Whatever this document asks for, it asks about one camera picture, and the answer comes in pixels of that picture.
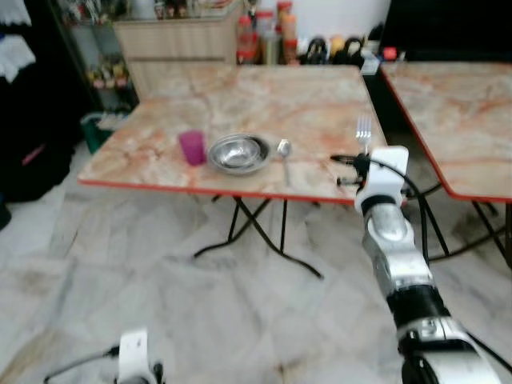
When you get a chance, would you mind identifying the white hanging cloth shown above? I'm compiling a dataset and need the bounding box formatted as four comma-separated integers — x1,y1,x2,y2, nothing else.
0,35,38,82

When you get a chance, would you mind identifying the silver metal fork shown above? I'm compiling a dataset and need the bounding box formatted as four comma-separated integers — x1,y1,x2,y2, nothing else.
356,117,374,155

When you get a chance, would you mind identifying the light wooden cabinet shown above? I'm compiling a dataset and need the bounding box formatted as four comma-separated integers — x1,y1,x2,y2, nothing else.
112,8,246,102

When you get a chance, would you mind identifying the purple plastic cup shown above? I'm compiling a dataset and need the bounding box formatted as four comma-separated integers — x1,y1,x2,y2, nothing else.
178,130,208,167

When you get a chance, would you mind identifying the red sauce bottle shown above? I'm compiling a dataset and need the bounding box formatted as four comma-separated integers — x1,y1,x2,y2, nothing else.
236,16,258,66

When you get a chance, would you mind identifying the tall orange bottle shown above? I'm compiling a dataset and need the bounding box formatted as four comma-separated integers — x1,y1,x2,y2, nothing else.
276,1,300,66

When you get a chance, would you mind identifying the silver metal spoon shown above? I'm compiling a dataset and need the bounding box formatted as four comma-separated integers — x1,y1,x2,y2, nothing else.
276,138,294,187

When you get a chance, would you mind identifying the stainless steel bowl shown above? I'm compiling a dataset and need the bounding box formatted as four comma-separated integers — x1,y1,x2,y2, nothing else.
206,133,272,176

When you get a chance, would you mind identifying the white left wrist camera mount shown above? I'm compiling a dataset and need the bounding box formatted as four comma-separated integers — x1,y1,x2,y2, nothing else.
117,329,151,384

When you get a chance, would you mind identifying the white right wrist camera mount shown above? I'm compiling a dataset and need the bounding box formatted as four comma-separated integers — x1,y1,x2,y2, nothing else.
354,146,410,214

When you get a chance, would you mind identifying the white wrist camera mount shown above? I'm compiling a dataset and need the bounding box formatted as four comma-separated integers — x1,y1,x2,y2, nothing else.
354,146,410,214
117,329,151,384

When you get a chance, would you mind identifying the black cupboard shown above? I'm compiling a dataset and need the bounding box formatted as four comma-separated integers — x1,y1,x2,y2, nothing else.
0,0,90,206

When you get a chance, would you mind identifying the large black screen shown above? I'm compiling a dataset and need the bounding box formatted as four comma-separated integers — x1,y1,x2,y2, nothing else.
379,0,512,64

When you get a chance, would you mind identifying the clear jar with red lid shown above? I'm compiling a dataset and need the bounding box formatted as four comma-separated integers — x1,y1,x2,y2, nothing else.
256,10,279,66

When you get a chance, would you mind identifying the marble top folding table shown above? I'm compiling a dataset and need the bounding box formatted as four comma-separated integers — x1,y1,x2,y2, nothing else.
77,64,386,281
379,60,512,270

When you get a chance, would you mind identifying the dark metal shelf rack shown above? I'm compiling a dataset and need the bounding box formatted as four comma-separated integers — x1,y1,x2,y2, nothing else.
46,0,138,114

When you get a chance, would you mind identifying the green plastic bin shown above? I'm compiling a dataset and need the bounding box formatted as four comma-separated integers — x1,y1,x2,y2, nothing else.
79,112,122,154

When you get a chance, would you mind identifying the black kettle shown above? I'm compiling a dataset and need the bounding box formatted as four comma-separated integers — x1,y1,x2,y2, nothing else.
335,36,366,67
305,36,330,66

